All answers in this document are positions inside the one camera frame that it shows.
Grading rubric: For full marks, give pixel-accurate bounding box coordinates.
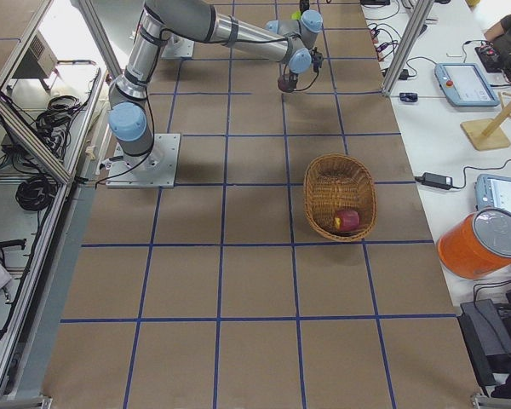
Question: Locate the upper teach pendant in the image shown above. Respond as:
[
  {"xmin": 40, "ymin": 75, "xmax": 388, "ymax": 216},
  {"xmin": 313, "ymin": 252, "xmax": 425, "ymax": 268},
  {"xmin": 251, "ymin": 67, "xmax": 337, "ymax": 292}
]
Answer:
[{"xmin": 434, "ymin": 63, "xmax": 500, "ymax": 107}]

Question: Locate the black equipment case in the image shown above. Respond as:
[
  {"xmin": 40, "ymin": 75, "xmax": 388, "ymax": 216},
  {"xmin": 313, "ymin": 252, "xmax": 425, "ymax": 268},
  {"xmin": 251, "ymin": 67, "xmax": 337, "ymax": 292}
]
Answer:
[{"xmin": 457, "ymin": 299, "xmax": 511, "ymax": 387}]

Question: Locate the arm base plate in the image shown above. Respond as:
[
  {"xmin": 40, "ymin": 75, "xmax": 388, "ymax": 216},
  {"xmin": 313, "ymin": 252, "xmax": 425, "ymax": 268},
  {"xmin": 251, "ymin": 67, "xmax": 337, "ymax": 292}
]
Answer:
[{"xmin": 105, "ymin": 134, "xmax": 181, "ymax": 188}]

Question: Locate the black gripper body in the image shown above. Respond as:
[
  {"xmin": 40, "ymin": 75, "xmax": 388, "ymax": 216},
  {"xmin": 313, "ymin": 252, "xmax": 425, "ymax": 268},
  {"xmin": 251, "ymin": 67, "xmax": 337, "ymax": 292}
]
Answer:
[{"xmin": 280, "ymin": 65, "xmax": 298, "ymax": 88}]

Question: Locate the aluminium frame post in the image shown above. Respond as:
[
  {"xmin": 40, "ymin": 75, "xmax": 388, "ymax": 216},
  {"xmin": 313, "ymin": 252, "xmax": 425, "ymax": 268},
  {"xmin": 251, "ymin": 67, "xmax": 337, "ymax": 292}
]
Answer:
[{"xmin": 382, "ymin": 0, "xmax": 433, "ymax": 97}]

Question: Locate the wicker basket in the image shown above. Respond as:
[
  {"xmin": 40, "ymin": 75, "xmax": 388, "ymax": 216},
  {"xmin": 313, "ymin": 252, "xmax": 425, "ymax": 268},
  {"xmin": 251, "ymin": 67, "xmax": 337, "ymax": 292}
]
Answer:
[{"xmin": 303, "ymin": 153, "xmax": 377, "ymax": 242}]

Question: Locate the dark red apple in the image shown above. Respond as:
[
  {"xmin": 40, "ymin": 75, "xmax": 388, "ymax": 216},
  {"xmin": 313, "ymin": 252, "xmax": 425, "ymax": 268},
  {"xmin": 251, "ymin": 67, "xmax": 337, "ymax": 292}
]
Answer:
[{"xmin": 277, "ymin": 76, "xmax": 297, "ymax": 93}]

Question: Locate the black laptop adapter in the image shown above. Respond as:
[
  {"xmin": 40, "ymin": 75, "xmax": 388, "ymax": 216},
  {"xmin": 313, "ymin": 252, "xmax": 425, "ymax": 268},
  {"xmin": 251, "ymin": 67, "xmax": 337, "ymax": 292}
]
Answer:
[{"xmin": 415, "ymin": 172, "xmax": 453, "ymax": 190}]

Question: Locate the wooden stand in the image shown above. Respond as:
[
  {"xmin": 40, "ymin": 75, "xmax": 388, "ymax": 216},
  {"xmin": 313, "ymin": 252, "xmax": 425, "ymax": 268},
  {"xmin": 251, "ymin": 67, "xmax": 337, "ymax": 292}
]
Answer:
[{"xmin": 461, "ymin": 101, "xmax": 511, "ymax": 151}]

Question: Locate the teach pendant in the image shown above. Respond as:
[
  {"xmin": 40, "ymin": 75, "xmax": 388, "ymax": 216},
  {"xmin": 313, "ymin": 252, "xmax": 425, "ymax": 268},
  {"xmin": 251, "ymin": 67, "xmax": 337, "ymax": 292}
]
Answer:
[
  {"xmin": 474, "ymin": 174, "xmax": 511, "ymax": 212},
  {"xmin": 434, "ymin": 63, "xmax": 500, "ymax": 107}
]

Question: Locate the orange bucket with lid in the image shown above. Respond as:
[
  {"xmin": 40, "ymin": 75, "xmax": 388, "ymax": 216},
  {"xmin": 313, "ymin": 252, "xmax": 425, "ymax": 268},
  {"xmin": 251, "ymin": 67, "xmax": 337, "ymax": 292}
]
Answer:
[{"xmin": 437, "ymin": 207, "xmax": 511, "ymax": 279}]

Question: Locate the lower teach pendant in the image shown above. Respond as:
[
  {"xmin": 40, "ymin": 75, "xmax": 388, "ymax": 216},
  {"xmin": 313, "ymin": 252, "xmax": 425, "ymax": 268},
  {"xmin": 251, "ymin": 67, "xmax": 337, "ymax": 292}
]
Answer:
[{"xmin": 474, "ymin": 174, "xmax": 511, "ymax": 212}]

